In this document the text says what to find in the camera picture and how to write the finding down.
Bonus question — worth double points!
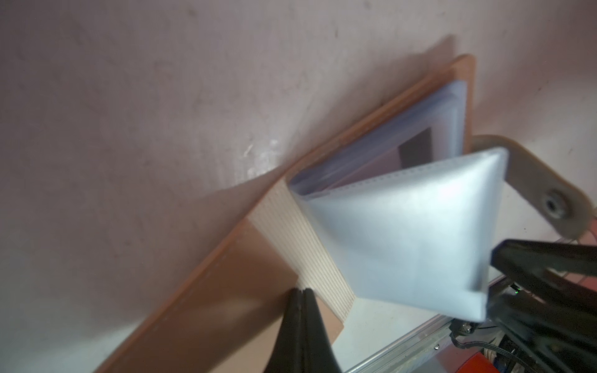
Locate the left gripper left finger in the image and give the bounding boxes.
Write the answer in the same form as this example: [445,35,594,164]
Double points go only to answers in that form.
[264,288,305,373]

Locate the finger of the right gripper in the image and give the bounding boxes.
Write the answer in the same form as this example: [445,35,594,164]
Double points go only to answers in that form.
[488,294,596,372]
[491,239,596,310]

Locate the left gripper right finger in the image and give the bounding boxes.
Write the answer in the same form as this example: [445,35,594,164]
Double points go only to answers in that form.
[303,288,341,373]

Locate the tan leather card holder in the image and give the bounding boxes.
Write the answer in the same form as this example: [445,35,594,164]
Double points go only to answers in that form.
[99,55,596,372]

